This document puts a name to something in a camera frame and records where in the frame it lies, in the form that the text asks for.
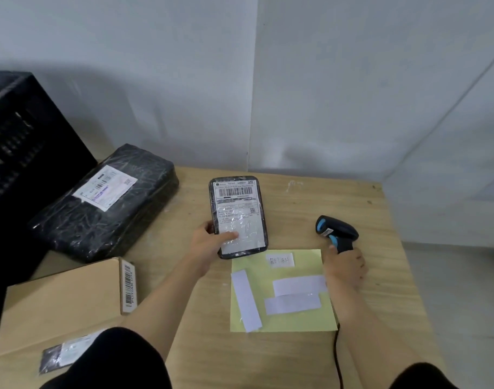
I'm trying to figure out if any person's right forearm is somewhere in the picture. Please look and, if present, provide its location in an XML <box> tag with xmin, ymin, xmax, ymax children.
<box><xmin>326</xmin><ymin>283</ymin><xmax>424</xmax><ymax>377</ymax></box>

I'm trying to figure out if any large black parcel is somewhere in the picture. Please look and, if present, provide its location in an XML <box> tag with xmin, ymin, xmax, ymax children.
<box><xmin>27</xmin><ymin>143</ymin><xmax>180</xmax><ymax>264</ymax></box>

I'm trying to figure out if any cardboard box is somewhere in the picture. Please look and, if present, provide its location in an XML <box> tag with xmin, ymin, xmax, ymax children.
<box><xmin>0</xmin><ymin>257</ymin><xmax>138</xmax><ymax>359</ymax></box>

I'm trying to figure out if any black scanner cable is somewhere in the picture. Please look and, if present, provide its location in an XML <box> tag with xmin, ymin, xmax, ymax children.
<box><xmin>333</xmin><ymin>324</ymin><xmax>345</xmax><ymax>389</ymax></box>

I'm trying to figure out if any yellow sticker backing sheet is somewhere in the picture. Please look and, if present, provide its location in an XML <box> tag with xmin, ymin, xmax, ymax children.
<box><xmin>230</xmin><ymin>249</ymin><xmax>339</xmax><ymax>333</ymax></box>

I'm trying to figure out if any person's left forearm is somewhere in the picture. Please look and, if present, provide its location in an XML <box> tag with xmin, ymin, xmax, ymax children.
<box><xmin>121</xmin><ymin>263</ymin><xmax>211</xmax><ymax>355</ymax></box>

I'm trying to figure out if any person's right hand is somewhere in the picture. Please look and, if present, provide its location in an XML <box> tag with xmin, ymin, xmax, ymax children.
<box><xmin>321</xmin><ymin>245</ymin><xmax>369</xmax><ymax>292</ymax></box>

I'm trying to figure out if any grey labelled parcel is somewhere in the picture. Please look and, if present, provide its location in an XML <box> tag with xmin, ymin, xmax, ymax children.
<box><xmin>208</xmin><ymin>176</ymin><xmax>270</xmax><ymax>260</ymax></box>

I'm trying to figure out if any black blue barcode scanner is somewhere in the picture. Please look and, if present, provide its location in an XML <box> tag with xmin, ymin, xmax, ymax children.
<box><xmin>314</xmin><ymin>215</ymin><xmax>360</xmax><ymax>254</ymax></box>

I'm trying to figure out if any small white return sticker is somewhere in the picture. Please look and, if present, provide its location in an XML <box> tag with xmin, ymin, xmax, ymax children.
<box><xmin>267</xmin><ymin>252</ymin><xmax>295</xmax><ymax>269</ymax></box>

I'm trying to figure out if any small black parcel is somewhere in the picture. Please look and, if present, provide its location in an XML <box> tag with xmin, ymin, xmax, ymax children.
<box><xmin>39</xmin><ymin>328</ymin><xmax>108</xmax><ymax>375</ymax></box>

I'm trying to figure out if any person's left hand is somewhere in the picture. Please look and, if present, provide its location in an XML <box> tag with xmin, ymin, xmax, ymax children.
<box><xmin>188</xmin><ymin>220</ymin><xmax>239</xmax><ymax>288</ymax></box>

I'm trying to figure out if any black plastic crate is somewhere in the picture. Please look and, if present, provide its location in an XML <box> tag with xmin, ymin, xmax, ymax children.
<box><xmin>0</xmin><ymin>71</ymin><xmax>98</xmax><ymax>357</ymax></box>

